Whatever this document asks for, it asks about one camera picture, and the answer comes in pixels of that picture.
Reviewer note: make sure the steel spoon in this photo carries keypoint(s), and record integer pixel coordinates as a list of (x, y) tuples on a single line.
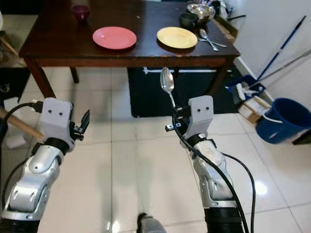
[(203, 33), (167, 80)]

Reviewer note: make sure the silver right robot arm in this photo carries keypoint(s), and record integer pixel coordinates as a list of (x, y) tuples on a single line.
[(216, 184)]

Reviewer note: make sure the black storage box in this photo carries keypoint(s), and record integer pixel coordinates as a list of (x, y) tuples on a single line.
[(146, 92)]

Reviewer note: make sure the light wooden table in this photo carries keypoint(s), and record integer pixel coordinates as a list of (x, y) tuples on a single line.
[(24, 125)]

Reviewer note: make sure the white paper bag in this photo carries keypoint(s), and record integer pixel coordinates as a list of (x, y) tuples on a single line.
[(15, 141)]

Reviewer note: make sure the blue dustpan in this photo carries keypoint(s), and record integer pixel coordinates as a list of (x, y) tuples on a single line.
[(243, 80)]

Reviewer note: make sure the cardboard box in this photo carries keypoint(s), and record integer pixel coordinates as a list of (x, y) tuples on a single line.
[(252, 109)]

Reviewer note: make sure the yellow plate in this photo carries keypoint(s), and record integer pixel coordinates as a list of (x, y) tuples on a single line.
[(177, 37)]

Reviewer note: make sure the steel fork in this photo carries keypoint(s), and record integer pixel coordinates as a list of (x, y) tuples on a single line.
[(219, 44)]

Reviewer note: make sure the dark wooden table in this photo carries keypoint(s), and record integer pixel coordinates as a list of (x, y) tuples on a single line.
[(68, 43)]

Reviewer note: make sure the black cabinet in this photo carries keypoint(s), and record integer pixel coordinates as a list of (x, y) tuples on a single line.
[(9, 82)]

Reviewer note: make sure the pink plate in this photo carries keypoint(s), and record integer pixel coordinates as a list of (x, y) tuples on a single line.
[(114, 38)]

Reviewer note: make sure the dark green bowl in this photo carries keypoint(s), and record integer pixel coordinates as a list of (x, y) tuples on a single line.
[(188, 21)]

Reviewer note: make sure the blue bucket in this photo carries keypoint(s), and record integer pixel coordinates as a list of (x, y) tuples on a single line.
[(286, 124)]

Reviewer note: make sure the grey robot leg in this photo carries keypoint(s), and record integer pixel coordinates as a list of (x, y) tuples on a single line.
[(153, 225)]

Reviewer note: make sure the steel bowl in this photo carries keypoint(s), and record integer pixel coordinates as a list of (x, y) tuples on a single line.
[(201, 10)]

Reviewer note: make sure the purple cup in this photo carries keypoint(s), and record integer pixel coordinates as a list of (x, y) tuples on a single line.
[(80, 13)]

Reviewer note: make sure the silver broom pole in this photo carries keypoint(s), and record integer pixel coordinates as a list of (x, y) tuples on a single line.
[(289, 62)]

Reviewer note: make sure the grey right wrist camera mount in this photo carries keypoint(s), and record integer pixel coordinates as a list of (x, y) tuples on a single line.
[(201, 114)]

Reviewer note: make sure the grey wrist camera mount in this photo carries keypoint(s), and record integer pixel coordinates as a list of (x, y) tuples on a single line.
[(56, 119), (201, 114)]

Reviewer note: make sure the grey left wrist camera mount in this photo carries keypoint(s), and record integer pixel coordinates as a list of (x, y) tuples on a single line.
[(56, 119)]

